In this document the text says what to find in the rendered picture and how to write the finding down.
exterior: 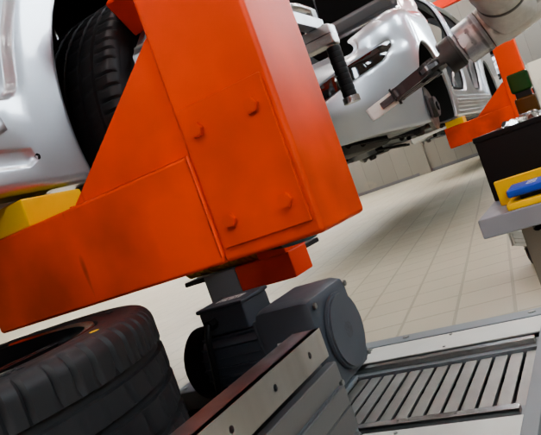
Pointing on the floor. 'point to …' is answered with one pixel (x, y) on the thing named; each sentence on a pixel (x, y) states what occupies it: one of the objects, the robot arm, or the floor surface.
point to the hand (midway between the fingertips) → (382, 106)
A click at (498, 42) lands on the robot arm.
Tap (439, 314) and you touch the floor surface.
